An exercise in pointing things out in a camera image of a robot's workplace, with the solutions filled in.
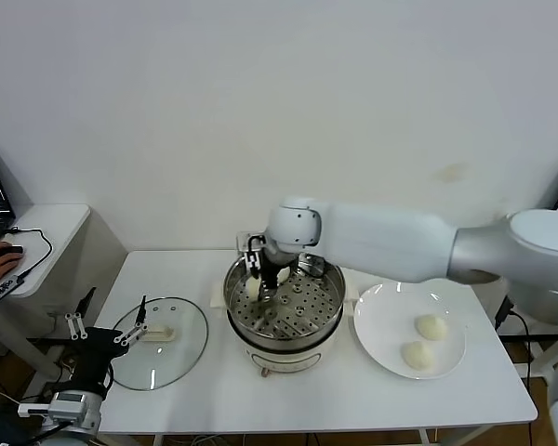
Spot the thin black mouse cable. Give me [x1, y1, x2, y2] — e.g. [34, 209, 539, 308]
[7, 226, 56, 280]

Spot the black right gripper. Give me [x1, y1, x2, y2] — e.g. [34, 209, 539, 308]
[258, 257, 283, 308]

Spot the black cable with adapter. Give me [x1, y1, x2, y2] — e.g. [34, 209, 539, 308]
[495, 290, 558, 377]

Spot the stainless steel steamer basket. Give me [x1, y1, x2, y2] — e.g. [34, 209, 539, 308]
[222, 253, 348, 343]

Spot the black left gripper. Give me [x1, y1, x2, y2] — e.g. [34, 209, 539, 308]
[64, 286, 149, 395]

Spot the round glass pot lid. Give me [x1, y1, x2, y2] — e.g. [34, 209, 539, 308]
[110, 295, 209, 390]

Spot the white round plate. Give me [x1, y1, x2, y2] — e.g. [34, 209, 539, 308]
[353, 282, 467, 381]

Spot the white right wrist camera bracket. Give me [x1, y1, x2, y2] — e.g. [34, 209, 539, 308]
[235, 231, 267, 280]

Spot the white side table with label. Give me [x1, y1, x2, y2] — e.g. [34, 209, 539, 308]
[527, 332, 558, 387]

